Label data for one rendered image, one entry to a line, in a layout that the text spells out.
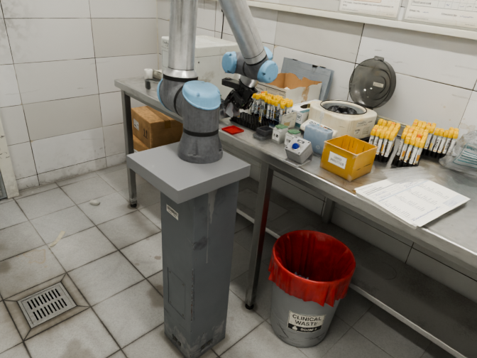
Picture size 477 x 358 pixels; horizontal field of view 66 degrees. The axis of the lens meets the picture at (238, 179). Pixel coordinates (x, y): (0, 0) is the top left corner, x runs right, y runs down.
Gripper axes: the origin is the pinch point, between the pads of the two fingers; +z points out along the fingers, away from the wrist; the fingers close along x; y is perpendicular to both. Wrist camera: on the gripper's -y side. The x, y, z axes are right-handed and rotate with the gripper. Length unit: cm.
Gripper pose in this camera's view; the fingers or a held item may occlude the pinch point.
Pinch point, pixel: (226, 112)
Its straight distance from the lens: 164.0
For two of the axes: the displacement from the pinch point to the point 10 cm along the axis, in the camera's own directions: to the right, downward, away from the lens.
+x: 7.2, -2.8, 6.3
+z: -4.1, 5.6, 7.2
